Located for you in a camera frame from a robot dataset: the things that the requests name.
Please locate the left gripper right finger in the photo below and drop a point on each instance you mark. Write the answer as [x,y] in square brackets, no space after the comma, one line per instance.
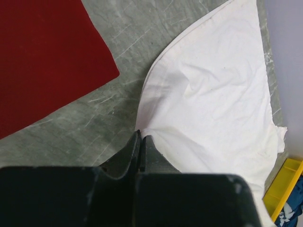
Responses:
[152,161]

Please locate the white t-shirt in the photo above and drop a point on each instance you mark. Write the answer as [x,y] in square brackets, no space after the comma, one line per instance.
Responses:
[206,100]

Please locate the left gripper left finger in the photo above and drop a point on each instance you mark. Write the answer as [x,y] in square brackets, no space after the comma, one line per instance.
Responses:
[125,160]

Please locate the yellow plastic bin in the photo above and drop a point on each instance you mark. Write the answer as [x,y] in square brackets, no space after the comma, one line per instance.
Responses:
[282,186]

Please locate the red folded t-shirt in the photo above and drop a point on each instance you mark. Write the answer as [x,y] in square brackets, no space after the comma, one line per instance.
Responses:
[50,55]

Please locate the blue t-shirt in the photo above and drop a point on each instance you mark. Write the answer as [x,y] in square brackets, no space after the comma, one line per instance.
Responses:
[293,208]

